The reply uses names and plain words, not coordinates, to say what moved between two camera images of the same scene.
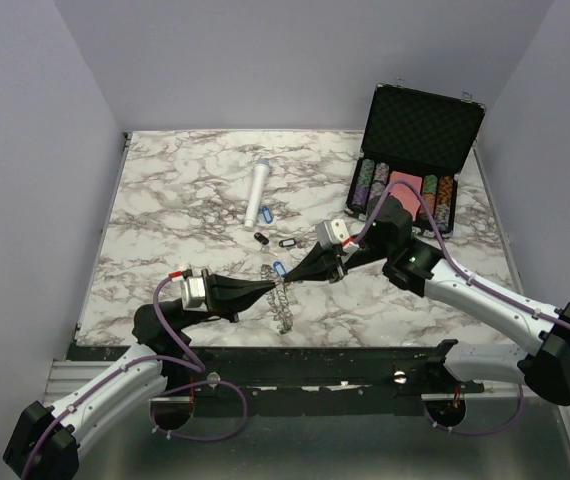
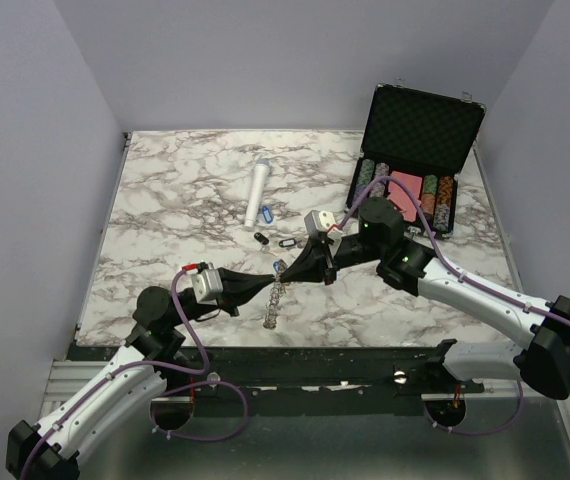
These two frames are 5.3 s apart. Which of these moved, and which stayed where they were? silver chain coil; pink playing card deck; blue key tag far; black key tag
Moved: silver chain coil
Stayed: pink playing card deck; black key tag; blue key tag far
